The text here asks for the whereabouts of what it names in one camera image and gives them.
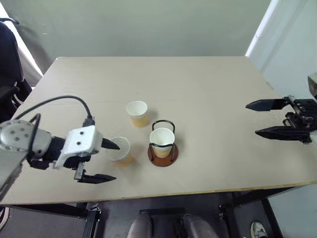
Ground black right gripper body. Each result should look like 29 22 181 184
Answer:
282 94 317 144

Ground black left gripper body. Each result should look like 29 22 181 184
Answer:
63 153 92 180

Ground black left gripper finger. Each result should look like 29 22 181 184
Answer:
78 173 117 185
101 138 121 151

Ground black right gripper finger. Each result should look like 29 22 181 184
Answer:
245 98 290 112
255 125 311 143

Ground white and tan paper cup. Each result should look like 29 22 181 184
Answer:
126 100 149 128
109 136 134 169
149 127 175 159

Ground dark rounded shape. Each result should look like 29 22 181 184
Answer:
126 212 152 238
182 214 219 238

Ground white sneaker with dark stripes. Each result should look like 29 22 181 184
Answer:
0 206 10 231

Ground black office chair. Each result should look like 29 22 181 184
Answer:
0 17 33 122

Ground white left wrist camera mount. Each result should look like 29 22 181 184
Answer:
53 124 104 170

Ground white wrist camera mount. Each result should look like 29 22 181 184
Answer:
307 73 317 100
53 124 104 170

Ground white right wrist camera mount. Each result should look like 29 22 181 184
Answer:
307 73 317 100

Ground black metal table frame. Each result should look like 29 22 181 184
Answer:
0 186 317 238

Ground black wire cup holder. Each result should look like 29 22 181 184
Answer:
147 119 179 168

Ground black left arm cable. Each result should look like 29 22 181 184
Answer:
11 95 96 127

